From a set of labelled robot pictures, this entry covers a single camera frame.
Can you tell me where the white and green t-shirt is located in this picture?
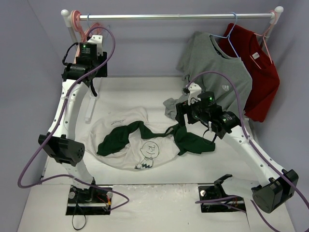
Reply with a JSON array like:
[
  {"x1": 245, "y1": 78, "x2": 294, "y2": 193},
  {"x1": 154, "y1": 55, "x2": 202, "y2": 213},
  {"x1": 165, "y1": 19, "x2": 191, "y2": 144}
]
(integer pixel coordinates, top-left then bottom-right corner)
[{"x1": 81, "y1": 107, "x2": 215, "y2": 171}]

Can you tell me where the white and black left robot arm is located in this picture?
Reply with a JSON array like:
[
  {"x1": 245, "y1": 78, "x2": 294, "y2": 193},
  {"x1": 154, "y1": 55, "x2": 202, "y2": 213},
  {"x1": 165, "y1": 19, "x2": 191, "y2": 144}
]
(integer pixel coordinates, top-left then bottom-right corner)
[{"x1": 43, "y1": 43, "x2": 107, "y2": 203}]

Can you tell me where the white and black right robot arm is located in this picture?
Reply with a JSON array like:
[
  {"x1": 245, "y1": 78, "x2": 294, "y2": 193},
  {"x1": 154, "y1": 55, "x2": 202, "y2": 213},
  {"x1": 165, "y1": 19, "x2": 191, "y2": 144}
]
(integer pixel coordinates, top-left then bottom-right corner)
[{"x1": 176, "y1": 92, "x2": 299, "y2": 213}]

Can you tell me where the grey t-shirt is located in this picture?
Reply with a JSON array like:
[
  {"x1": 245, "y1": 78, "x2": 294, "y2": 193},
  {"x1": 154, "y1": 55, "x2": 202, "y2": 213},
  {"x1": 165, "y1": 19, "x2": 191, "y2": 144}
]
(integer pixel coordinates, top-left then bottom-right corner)
[{"x1": 176, "y1": 31, "x2": 253, "y2": 115}]

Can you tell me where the pink hanger bundle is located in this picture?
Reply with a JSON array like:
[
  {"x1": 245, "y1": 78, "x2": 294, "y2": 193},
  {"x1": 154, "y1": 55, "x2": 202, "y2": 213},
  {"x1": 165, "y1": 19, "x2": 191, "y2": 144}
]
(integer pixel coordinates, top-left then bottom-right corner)
[{"x1": 70, "y1": 10, "x2": 102, "y2": 42}]

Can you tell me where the red t-shirt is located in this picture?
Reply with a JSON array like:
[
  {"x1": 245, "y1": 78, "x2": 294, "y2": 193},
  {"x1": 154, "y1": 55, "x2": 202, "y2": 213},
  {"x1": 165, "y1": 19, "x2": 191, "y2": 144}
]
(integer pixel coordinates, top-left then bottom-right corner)
[{"x1": 219, "y1": 23, "x2": 280, "y2": 122}]

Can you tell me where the blue hanger with grey shirt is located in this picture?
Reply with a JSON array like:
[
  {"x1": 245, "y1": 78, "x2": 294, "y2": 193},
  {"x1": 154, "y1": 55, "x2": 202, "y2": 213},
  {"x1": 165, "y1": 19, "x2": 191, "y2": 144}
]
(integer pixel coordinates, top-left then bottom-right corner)
[{"x1": 210, "y1": 12, "x2": 240, "y2": 58}]

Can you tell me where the pink hanger with red shirt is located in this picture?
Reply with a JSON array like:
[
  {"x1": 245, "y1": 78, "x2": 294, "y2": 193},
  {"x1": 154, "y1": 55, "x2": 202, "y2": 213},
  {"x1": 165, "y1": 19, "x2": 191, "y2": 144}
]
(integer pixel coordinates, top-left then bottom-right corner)
[{"x1": 254, "y1": 10, "x2": 278, "y2": 64}]

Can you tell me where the silver and white clothes rack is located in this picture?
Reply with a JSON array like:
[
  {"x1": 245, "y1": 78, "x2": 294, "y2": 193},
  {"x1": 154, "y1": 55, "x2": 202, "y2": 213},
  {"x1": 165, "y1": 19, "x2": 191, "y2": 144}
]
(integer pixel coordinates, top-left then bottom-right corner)
[{"x1": 60, "y1": 6, "x2": 284, "y2": 124}]

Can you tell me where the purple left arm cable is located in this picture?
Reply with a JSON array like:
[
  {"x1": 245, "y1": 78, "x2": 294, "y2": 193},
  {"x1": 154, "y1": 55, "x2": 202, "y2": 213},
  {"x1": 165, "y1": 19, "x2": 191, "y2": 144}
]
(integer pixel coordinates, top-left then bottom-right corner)
[{"x1": 17, "y1": 26, "x2": 130, "y2": 211}]

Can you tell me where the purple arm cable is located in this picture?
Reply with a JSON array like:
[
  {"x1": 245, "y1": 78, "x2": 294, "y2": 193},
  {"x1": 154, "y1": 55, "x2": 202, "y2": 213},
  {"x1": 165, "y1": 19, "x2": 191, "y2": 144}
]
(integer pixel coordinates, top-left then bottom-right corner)
[
  {"x1": 184, "y1": 70, "x2": 309, "y2": 232},
  {"x1": 17, "y1": 26, "x2": 130, "y2": 211}
]

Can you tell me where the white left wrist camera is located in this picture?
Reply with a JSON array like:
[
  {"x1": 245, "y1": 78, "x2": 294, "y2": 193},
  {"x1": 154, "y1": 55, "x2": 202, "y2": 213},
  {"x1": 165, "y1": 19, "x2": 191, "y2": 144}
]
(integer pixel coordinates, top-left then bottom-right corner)
[{"x1": 87, "y1": 35, "x2": 103, "y2": 56}]

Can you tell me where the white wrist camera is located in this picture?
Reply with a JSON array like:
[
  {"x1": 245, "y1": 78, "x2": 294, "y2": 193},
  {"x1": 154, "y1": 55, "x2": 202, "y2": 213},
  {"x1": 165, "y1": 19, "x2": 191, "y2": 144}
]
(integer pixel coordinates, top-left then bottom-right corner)
[
  {"x1": 183, "y1": 83, "x2": 202, "y2": 105},
  {"x1": 87, "y1": 35, "x2": 103, "y2": 56}
]

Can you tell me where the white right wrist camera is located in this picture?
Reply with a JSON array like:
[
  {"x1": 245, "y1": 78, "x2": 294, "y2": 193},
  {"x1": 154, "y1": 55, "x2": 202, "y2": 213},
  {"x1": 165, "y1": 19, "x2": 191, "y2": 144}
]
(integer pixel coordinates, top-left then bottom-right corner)
[{"x1": 183, "y1": 83, "x2": 202, "y2": 105}]

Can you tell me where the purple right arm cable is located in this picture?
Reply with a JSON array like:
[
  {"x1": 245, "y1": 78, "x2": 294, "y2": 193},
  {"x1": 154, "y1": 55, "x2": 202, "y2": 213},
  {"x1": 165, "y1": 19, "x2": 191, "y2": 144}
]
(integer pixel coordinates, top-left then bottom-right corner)
[{"x1": 184, "y1": 70, "x2": 309, "y2": 232}]

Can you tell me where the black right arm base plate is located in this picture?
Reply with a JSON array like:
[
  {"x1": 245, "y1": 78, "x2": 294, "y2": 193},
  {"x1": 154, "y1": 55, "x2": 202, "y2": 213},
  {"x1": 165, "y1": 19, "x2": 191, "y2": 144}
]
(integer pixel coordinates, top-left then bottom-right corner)
[{"x1": 198, "y1": 174, "x2": 246, "y2": 213}]

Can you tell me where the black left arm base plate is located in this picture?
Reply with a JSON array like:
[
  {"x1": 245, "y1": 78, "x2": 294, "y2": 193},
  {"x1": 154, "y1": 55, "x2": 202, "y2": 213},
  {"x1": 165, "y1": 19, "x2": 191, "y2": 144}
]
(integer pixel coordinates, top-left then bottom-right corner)
[{"x1": 66, "y1": 186, "x2": 113, "y2": 216}]

